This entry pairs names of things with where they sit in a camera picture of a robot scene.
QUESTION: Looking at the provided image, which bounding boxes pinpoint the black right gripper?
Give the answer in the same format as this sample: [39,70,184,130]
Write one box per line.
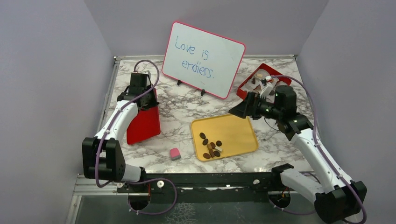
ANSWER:
[229,91,283,120]

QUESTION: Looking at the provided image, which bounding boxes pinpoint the dark oval chocolate front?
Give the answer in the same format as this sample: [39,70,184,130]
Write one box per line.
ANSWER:
[203,153,211,159]

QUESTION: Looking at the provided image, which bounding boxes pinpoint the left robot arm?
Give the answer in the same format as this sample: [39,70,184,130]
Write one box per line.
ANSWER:
[82,73,157,192]

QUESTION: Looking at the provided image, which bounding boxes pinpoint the red box lid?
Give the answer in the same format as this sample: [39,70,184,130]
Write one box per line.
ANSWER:
[126,106,161,145]

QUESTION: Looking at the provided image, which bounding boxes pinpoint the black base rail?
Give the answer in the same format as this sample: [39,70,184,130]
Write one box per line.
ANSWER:
[117,172,292,207]

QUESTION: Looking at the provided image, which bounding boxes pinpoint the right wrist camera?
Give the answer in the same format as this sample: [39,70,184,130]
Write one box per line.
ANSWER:
[260,76,274,98]

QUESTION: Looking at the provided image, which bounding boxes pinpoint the yellow plastic tray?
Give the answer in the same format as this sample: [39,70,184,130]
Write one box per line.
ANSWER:
[190,114,259,161]

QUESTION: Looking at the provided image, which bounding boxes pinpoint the pink-framed whiteboard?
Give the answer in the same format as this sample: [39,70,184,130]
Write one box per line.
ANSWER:
[162,21,246,99]

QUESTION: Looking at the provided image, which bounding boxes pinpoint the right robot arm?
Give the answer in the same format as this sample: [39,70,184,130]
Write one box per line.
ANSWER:
[229,86,367,224]

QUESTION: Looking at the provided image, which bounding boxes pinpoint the pink whiteboard eraser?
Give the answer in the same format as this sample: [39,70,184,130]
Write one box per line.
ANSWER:
[170,148,181,161]

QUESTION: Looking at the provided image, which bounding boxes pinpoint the red chocolate box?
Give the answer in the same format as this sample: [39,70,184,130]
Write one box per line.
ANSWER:
[236,63,292,99]

